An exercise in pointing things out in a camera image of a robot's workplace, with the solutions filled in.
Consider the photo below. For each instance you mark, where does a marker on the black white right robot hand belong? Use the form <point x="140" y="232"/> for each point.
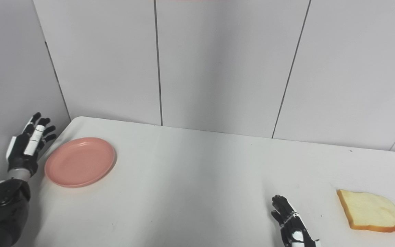
<point x="291" y="228"/>

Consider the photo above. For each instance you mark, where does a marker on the slice of white bread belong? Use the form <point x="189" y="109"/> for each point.
<point x="370" y="210"/>

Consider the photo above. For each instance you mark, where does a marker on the pink round plate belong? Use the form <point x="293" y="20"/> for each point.
<point x="80" y="162"/>

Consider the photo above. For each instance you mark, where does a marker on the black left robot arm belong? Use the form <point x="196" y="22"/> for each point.
<point x="3" y="212"/>

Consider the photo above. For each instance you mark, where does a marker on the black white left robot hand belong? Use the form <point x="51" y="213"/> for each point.
<point x="21" y="154"/>

